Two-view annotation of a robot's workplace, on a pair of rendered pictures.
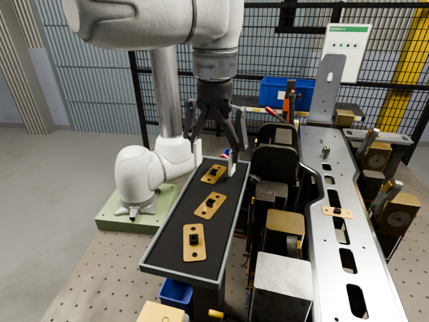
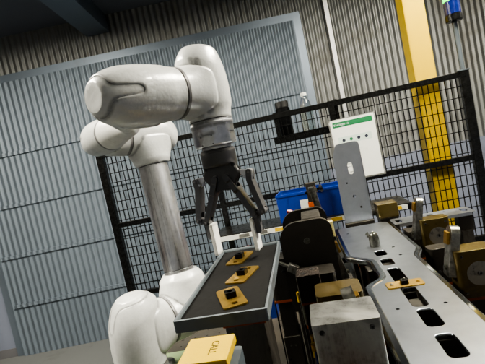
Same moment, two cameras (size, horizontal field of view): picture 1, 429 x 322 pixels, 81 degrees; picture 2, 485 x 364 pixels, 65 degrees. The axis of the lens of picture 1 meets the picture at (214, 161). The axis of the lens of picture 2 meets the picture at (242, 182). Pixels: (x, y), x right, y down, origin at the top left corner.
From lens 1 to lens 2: 31 cm
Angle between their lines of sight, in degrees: 28
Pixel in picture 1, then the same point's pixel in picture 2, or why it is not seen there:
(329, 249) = (405, 314)
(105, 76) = (71, 258)
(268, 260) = (322, 307)
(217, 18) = (208, 91)
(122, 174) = (120, 329)
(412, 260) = not seen: outside the picture
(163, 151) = (171, 292)
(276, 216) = (326, 287)
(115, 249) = not seen: outside the picture
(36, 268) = not seen: outside the picture
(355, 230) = (431, 292)
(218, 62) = (216, 128)
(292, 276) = (353, 308)
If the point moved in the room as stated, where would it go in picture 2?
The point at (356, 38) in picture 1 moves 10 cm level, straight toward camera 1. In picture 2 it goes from (364, 128) to (363, 128)
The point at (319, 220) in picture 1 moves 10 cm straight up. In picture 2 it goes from (385, 295) to (377, 253)
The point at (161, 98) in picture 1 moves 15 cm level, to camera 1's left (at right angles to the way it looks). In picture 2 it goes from (160, 223) to (115, 233)
